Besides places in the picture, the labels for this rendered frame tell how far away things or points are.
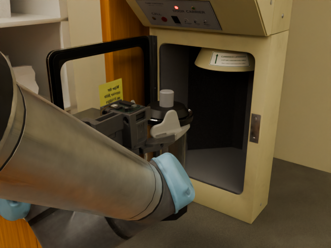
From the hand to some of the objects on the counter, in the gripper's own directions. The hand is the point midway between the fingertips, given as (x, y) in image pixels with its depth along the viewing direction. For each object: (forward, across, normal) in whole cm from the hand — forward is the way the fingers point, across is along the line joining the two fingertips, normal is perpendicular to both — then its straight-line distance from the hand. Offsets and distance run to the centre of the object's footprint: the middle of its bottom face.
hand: (165, 124), depth 72 cm
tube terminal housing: (+30, +4, +31) cm, 44 cm away
